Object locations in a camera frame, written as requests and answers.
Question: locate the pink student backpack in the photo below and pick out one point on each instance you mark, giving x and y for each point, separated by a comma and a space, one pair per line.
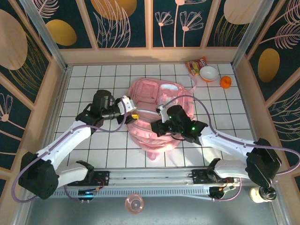
145, 93

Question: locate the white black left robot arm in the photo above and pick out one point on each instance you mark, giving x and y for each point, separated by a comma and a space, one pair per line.
70, 140

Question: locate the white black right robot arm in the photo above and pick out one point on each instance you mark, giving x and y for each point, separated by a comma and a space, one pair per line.
229, 143

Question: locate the white orange bowl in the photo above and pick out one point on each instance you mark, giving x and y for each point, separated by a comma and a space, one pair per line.
208, 73

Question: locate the colourful snack packet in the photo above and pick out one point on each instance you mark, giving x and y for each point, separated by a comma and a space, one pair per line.
194, 64

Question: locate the orange tangerine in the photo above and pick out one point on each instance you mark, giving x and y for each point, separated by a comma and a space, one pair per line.
226, 82

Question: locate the pink round disc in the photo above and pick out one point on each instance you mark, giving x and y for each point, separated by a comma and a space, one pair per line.
133, 204

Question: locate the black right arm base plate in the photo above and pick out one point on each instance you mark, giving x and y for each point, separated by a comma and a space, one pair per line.
199, 175

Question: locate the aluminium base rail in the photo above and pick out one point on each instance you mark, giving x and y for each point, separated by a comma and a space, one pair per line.
150, 175

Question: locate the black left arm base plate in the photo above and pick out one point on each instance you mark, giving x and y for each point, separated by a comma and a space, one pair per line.
100, 178

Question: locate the aluminium frame post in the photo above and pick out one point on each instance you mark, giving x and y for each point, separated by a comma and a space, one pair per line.
47, 39
250, 35

